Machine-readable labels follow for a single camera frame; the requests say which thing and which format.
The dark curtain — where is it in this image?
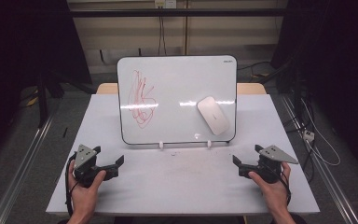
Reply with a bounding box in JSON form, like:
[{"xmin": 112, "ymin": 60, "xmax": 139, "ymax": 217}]
[
  {"xmin": 0, "ymin": 0, "xmax": 93, "ymax": 162},
  {"xmin": 269, "ymin": 0, "xmax": 358, "ymax": 176}
]

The person's left hand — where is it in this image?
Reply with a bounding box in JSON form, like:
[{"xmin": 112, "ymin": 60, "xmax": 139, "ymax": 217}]
[{"xmin": 67, "ymin": 160, "xmax": 107, "ymax": 216}]

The black metal stand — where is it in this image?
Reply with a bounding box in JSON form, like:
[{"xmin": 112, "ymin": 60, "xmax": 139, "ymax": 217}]
[
  {"xmin": 258, "ymin": 60, "xmax": 306, "ymax": 126},
  {"xmin": 36, "ymin": 70, "xmax": 98, "ymax": 129}
]

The black hanging cable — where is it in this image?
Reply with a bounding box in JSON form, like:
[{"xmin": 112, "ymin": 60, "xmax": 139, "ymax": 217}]
[{"xmin": 158, "ymin": 7, "xmax": 168, "ymax": 57}]

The white whiteboard with black frame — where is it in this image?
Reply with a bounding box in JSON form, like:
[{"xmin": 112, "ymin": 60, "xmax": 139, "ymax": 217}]
[{"xmin": 117, "ymin": 55, "xmax": 239, "ymax": 147}]

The white wall outlet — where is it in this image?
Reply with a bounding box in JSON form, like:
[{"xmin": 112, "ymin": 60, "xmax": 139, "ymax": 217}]
[{"xmin": 154, "ymin": 0, "xmax": 178, "ymax": 9}]

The person's right hand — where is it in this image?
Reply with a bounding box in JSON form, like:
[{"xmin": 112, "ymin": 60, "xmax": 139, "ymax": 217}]
[{"xmin": 248, "ymin": 161, "xmax": 293, "ymax": 216}]

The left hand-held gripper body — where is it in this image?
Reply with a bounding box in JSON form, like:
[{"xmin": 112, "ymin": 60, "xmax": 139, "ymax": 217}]
[{"xmin": 73, "ymin": 144, "xmax": 106, "ymax": 189}]

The wooden table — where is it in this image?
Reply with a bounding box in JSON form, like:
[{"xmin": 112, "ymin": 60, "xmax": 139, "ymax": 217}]
[{"xmin": 96, "ymin": 82, "xmax": 268, "ymax": 95}]

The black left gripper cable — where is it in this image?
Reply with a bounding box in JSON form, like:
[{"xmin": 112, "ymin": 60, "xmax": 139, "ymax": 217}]
[{"xmin": 63, "ymin": 152, "xmax": 78, "ymax": 217}]

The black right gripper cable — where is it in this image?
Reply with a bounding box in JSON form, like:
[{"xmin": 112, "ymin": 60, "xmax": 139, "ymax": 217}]
[{"xmin": 269, "ymin": 163, "xmax": 293, "ymax": 206}]

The white whiteboard eraser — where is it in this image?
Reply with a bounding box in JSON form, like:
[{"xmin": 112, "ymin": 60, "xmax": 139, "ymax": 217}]
[{"xmin": 197, "ymin": 95, "xmax": 230, "ymax": 136}]

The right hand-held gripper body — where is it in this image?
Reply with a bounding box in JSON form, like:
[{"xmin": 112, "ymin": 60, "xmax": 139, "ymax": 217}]
[{"xmin": 255, "ymin": 145, "xmax": 299, "ymax": 184}]

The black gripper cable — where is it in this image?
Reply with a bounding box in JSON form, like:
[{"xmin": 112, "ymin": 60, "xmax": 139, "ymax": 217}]
[
  {"xmin": 63, "ymin": 152, "xmax": 78, "ymax": 217},
  {"xmin": 269, "ymin": 163, "xmax": 293, "ymax": 206}
]

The black horizontal bar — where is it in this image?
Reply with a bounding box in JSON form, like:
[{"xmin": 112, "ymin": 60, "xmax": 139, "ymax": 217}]
[{"xmin": 69, "ymin": 8, "xmax": 289, "ymax": 19}]

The metal floor rail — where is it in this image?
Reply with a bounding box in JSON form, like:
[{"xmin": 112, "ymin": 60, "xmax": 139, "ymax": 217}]
[
  {"xmin": 0, "ymin": 113, "xmax": 59, "ymax": 224},
  {"xmin": 280, "ymin": 93, "xmax": 358, "ymax": 224}
]

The white power strip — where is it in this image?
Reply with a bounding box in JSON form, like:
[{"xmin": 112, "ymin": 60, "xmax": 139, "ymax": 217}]
[{"xmin": 302, "ymin": 129, "xmax": 316, "ymax": 143}]

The white floor cable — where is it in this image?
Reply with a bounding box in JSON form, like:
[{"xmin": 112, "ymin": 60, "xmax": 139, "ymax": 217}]
[{"xmin": 300, "ymin": 98, "xmax": 342, "ymax": 167}]

